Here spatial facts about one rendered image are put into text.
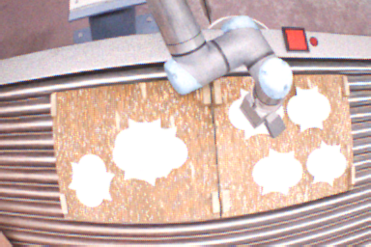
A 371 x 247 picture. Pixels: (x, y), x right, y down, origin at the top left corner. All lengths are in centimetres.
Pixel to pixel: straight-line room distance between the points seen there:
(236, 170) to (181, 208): 16
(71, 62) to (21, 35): 113
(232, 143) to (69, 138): 40
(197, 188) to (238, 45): 39
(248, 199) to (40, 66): 67
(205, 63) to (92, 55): 44
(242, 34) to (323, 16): 153
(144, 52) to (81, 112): 22
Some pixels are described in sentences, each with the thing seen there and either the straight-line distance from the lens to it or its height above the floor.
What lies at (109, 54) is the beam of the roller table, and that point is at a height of 92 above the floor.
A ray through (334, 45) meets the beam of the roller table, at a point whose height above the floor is 91.
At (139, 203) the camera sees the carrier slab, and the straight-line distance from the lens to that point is 152.
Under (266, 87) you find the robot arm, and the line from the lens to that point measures 128.
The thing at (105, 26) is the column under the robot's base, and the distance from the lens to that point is 199.
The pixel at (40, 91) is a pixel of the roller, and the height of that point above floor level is 92.
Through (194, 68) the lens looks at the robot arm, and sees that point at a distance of 128.
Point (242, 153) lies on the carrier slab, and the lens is 155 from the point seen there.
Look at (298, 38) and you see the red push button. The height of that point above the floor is 93.
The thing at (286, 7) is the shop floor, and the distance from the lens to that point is 276.
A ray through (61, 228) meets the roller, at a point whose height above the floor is 92.
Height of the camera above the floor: 245
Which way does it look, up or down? 75 degrees down
